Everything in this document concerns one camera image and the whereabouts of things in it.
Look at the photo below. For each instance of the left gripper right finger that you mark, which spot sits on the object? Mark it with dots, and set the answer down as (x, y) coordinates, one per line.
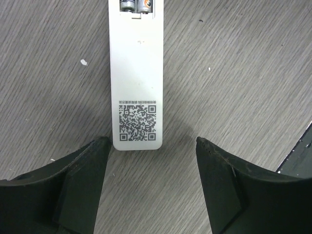
(243, 198)

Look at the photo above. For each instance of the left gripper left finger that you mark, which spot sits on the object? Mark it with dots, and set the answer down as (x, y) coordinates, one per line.
(59, 198)

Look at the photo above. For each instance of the slim white remote control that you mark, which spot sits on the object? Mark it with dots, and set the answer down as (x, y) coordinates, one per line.
(136, 71)

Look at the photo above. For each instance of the grey battery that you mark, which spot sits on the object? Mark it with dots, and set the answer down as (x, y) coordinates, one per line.
(128, 5)
(144, 6)

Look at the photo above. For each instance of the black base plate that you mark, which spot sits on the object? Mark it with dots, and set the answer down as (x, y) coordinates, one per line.
(298, 162)

